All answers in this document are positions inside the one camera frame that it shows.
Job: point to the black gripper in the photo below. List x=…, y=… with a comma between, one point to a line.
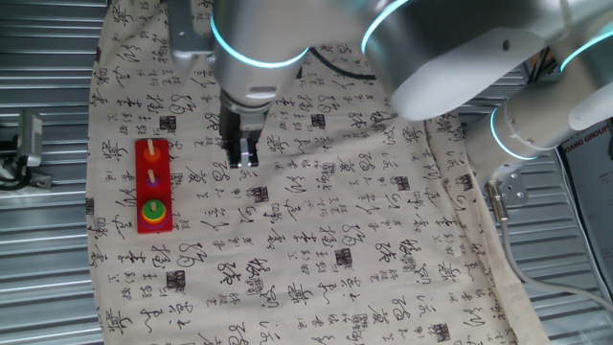
x=242, y=124

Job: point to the green Hanoi disc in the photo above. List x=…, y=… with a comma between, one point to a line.
x=148, y=211

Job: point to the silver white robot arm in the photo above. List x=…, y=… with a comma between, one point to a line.
x=431, y=57

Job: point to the red Hanoi base with pegs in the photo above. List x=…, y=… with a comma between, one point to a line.
x=165, y=167

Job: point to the small orange Hanoi disc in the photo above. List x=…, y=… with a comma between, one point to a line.
x=147, y=155

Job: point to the small purple Hanoi disc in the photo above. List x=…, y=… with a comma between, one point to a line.
x=149, y=182

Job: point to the yellow Hanoi disc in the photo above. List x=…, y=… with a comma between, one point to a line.
x=154, y=221

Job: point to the large orange Hanoi disc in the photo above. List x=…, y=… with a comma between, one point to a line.
x=154, y=223

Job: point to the cream calligraphy print tablecloth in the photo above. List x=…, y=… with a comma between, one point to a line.
x=311, y=215

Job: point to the stacked rainbow rings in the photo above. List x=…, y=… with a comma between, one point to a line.
x=154, y=226
x=154, y=229

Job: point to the black clamp tool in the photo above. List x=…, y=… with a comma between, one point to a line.
x=42, y=181

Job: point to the dark printed sign board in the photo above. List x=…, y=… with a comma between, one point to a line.
x=589, y=191

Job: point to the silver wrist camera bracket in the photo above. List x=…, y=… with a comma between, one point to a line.
x=187, y=38

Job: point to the silver finned camera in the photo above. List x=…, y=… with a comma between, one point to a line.
x=29, y=139

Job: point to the metal clamp bracket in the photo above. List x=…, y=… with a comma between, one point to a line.
x=24, y=179

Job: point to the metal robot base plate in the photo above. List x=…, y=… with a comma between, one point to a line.
x=517, y=191

